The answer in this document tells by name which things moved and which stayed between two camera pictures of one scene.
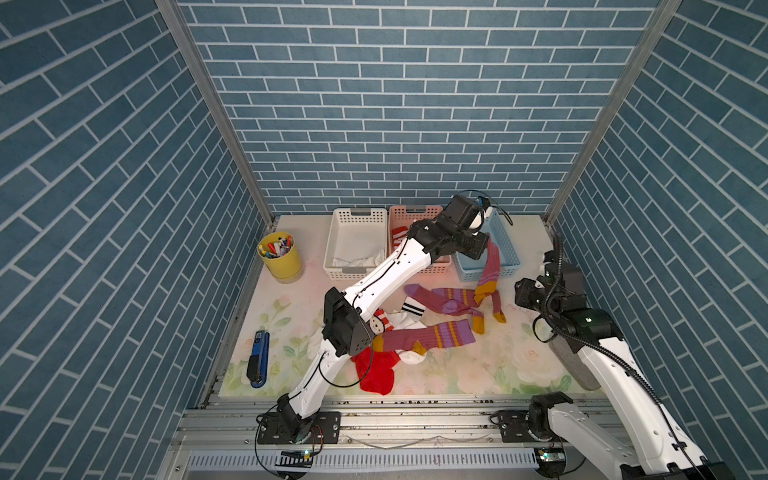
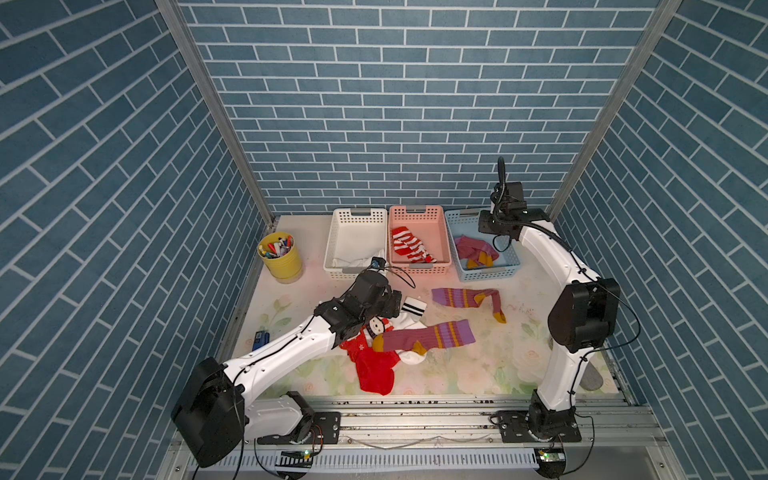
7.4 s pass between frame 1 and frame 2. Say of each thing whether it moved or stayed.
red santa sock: stayed
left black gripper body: moved
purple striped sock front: stayed
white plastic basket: stayed
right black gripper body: moved
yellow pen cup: stayed
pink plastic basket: stayed
